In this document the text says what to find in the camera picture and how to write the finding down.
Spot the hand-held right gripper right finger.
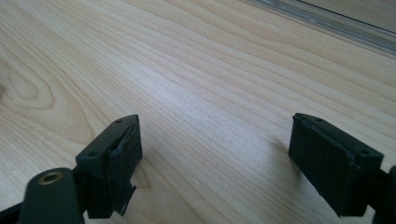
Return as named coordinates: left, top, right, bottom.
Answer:
left=288, top=112, right=385, bottom=217

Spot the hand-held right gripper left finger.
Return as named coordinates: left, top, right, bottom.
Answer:
left=75, top=114, right=144, bottom=219

